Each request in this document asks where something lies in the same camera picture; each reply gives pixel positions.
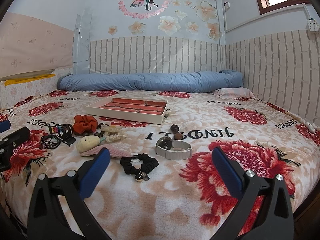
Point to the rainbow beaded black hair claw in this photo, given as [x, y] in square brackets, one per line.
[64, 133]

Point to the clear plastic sheet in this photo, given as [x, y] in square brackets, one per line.
[81, 44]

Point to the yellow cloth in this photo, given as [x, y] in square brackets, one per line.
[27, 79]

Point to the pink padded headboard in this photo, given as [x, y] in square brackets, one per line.
[29, 44]

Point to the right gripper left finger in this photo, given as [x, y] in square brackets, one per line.
[46, 219]

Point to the rolled blue duvet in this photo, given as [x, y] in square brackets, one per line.
[197, 82]

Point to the cream scrunchie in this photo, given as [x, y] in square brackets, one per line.
[112, 133]

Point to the cream plush hair clip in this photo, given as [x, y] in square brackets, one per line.
[91, 145]

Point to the floral fleece bed blanket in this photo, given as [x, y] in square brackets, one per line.
[183, 199]

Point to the white wall power socket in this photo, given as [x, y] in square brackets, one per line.
[313, 25]

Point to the heart couple wall sticker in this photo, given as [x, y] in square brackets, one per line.
[142, 9]

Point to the white tray brick-pattern liner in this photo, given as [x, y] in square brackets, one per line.
[151, 111]

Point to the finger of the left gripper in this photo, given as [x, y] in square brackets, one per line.
[9, 143]
[5, 125]

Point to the black cord bracelet purple charm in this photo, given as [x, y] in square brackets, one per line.
[50, 142]

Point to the pink pillow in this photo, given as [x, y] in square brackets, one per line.
[234, 93]

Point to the watch with beige strap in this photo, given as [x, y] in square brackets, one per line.
[172, 149]

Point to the black scrunchie with bell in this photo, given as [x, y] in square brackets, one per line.
[139, 166]

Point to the rust orange scrunchie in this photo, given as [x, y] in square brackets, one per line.
[84, 124]

